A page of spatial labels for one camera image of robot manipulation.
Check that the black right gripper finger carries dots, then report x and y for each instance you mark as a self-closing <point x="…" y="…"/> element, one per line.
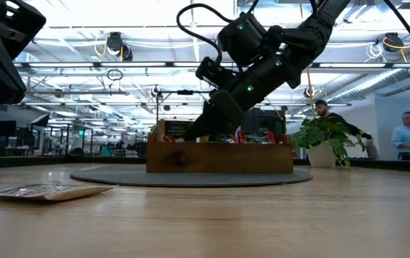
<point x="205" y="127"/>

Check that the wooden three-compartment tray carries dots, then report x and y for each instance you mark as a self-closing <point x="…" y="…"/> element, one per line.
<point x="219" y="157"/>

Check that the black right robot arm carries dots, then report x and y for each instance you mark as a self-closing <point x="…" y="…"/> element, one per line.
<point x="316" y="28"/>

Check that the black monitor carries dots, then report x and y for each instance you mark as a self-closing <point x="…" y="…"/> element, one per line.
<point x="266" y="122"/>
<point x="3" y="129"/>

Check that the potted green plant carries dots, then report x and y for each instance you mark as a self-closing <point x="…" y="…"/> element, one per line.
<point x="321" y="154"/>

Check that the round grey woven placemat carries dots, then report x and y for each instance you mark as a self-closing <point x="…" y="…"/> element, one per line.
<point x="119" y="177"/>

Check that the black overhead camera rig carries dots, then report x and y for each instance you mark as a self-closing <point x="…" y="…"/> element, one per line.
<point x="185" y="92"/>

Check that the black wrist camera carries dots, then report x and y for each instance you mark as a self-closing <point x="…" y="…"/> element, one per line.
<point x="214" y="73"/>

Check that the black aluminium table frame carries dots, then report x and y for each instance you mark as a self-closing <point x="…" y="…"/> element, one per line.
<point x="47" y="162"/>

